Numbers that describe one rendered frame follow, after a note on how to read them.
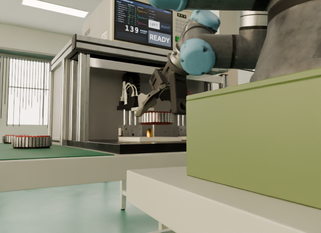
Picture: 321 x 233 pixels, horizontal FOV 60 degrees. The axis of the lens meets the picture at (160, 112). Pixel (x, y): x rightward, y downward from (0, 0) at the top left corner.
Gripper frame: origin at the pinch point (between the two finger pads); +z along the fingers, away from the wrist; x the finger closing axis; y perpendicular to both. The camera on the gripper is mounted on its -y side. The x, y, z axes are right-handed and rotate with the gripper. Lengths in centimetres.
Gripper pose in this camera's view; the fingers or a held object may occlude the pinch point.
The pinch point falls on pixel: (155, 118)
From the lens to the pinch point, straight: 87.7
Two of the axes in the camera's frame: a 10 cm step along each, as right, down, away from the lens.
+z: -4.0, 6.9, 6.0
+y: -3.4, -7.3, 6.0
